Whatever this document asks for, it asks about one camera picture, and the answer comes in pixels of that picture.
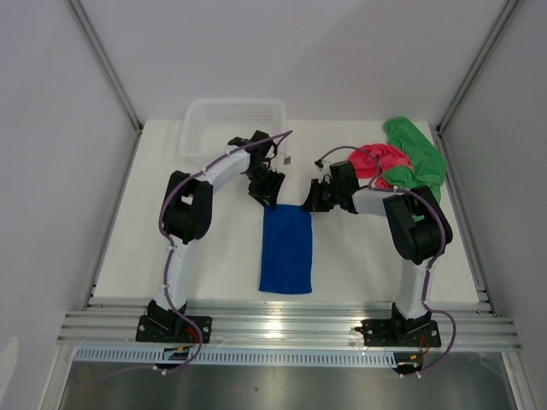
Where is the aluminium corner post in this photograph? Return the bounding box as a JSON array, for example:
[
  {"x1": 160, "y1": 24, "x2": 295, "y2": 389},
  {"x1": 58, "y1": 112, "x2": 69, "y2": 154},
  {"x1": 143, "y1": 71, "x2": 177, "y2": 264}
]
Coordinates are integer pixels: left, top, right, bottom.
[
  {"x1": 65, "y1": 0, "x2": 144, "y2": 134},
  {"x1": 435, "y1": 0, "x2": 522, "y2": 138}
]

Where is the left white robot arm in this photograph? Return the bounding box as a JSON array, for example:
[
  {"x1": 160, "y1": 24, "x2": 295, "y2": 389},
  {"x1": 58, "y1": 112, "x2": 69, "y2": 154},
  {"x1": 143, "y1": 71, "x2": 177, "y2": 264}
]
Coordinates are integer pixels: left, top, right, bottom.
[{"x1": 145, "y1": 130, "x2": 291, "y2": 342}]

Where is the left aluminium corner post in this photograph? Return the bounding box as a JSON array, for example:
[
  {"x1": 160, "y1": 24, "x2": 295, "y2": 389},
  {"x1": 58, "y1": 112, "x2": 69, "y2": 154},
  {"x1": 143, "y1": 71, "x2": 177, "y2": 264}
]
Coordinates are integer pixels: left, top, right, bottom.
[{"x1": 65, "y1": 0, "x2": 144, "y2": 134}]

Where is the white slotted cable duct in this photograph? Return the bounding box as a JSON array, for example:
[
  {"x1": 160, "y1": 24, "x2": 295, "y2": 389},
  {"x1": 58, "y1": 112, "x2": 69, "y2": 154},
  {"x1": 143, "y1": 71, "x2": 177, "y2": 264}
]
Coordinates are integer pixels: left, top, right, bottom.
[{"x1": 74, "y1": 345, "x2": 397, "y2": 368}]

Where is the green towel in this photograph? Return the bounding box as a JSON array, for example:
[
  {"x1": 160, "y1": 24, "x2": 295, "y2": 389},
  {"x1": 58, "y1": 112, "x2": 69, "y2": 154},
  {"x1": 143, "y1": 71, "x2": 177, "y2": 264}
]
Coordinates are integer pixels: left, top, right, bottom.
[{"x1": 382, "y1": 117, "x2": 446, "y2": 203}]

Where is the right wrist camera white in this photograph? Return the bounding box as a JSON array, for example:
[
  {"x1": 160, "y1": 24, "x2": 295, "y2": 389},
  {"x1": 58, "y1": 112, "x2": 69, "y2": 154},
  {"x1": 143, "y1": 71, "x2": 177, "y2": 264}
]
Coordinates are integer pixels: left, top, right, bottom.
[{"x1": 315, "y1": 159, "x2": 332, "y2": 180}]

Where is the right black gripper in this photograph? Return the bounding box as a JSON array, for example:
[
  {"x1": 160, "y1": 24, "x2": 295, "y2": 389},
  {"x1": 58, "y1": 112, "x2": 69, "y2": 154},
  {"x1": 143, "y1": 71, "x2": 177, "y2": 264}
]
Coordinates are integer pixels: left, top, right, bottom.
[{"x1": 301, "y1": 179, "x2": 341, "y2": 213}]

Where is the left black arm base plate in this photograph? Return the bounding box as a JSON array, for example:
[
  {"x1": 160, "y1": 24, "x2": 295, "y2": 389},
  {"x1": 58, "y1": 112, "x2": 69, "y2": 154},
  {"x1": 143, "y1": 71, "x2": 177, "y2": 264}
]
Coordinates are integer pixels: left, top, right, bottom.
[{"x1": 135, "y1": 315, "x2": 212, "y2": 344}]

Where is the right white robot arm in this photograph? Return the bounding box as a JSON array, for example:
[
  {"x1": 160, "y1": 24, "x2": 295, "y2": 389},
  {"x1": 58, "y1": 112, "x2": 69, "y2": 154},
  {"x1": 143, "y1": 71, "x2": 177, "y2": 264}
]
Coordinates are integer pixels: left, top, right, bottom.
[{"x1": 301, "y1": 161, "x2": 453, "y2": 345}]

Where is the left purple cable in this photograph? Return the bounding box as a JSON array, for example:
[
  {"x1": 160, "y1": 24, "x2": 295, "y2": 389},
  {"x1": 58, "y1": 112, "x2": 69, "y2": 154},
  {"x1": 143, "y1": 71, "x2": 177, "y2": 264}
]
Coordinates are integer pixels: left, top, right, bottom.
[{"x1": 157, "y1": 130, "x2": 295, "y2": 379}]

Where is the pink towel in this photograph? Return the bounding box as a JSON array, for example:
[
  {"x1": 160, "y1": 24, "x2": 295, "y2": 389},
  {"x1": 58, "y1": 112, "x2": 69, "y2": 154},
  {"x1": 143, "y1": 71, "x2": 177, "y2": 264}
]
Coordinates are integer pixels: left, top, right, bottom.
[{"x1": 349, "y1": 143, "x2": 415, "y2": 189}]

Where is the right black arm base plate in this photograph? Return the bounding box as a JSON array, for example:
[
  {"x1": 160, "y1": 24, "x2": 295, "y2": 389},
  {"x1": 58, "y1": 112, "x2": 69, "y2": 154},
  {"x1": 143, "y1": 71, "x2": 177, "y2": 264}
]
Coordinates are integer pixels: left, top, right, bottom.
[{"x1": 354, "y1": 318, "x2": 441, "y2": 348}]

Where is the aluminium rail frame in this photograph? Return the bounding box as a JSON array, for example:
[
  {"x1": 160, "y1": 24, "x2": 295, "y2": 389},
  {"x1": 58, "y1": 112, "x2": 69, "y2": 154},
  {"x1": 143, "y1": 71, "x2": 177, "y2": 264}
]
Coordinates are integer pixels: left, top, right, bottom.
[{"x1": 56, "y1": 298, "x2": 522, "y2": 352}]

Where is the white plastic basket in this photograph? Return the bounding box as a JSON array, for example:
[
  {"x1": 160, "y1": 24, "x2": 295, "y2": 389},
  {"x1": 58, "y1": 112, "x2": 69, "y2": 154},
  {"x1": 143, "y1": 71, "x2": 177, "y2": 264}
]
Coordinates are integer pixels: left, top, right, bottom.
[{"x1": 179, "y1": 98, "x2": 287, "y2": 161}]

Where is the right aluminium corner post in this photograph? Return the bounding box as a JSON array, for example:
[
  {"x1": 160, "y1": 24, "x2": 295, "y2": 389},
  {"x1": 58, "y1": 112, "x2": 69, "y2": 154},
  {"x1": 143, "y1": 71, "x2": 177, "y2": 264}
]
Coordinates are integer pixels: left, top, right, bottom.
[{"x1": 435, "y1": 0, "x2": 522, "y2": 138}]

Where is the blue towel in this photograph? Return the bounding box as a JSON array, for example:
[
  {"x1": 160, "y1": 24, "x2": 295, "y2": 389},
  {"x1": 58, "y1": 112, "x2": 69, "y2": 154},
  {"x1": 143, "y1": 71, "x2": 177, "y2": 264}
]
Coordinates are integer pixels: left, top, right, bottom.
[{"x1": 258, "y1": 204, "x2": 313, "y2": 296}]

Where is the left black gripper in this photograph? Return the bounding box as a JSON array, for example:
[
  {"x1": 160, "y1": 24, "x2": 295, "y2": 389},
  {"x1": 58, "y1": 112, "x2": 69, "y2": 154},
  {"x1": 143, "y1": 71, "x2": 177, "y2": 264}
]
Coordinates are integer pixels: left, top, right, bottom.
[{"x1": 244, "y1": 165, "x2": 285, "y2": 210}]

